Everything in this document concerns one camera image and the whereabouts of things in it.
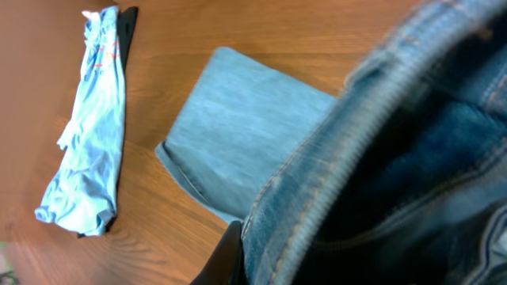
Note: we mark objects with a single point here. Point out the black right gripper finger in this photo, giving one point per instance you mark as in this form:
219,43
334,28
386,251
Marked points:
226,264

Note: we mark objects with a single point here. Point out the blue denim jeans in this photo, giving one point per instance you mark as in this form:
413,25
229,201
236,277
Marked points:
400,180

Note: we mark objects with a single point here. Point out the light blue printed t-shirt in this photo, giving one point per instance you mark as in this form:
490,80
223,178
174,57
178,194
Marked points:
81,197

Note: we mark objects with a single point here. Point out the black garment under t-shirt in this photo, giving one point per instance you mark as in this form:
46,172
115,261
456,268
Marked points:
126,31

